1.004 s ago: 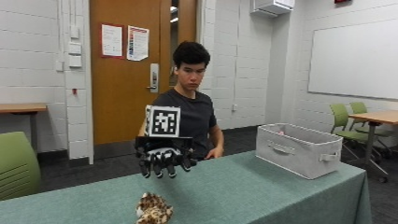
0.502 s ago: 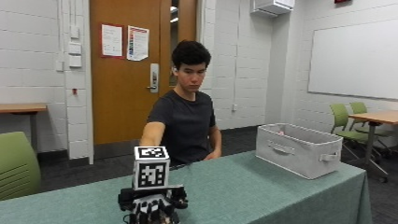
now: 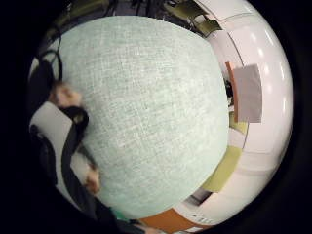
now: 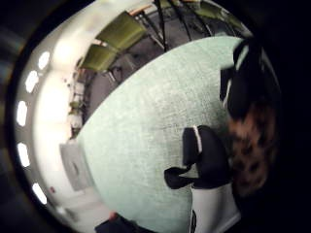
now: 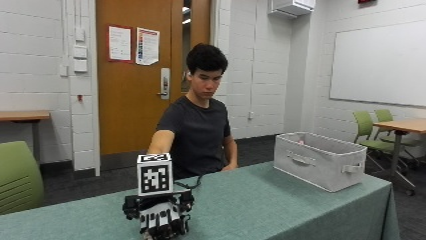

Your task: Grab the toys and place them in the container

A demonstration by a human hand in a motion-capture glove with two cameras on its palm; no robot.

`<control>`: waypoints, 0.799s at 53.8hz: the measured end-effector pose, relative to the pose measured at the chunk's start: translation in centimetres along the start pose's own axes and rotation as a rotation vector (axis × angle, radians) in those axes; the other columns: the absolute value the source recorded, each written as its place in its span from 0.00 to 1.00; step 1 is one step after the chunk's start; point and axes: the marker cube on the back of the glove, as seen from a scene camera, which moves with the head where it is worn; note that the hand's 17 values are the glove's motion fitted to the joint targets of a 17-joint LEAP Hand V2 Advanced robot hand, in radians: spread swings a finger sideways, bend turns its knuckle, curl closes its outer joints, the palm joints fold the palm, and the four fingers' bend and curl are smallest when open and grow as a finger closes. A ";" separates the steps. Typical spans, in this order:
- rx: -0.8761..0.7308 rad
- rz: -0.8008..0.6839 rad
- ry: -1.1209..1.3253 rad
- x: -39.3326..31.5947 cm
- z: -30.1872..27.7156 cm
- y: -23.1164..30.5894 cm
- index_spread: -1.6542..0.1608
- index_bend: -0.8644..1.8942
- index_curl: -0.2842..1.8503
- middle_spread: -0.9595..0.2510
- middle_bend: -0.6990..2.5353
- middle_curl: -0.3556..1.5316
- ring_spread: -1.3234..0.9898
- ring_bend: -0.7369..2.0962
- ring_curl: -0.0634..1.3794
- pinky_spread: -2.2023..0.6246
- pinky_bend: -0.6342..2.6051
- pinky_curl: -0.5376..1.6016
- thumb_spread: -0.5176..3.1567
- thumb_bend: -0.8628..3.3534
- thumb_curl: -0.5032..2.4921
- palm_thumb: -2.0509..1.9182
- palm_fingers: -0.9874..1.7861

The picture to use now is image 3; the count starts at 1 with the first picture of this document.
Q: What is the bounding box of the pale green woven table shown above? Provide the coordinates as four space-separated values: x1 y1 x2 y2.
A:
58 15 230 220

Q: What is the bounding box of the yellow-green panel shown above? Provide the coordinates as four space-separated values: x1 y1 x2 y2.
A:
201 144 244 194

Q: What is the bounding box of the olive green chair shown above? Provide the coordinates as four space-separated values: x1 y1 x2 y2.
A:
194 19 223 37
164 0 207 21

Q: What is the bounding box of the black strap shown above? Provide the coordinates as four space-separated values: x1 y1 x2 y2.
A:
59 105 98 209

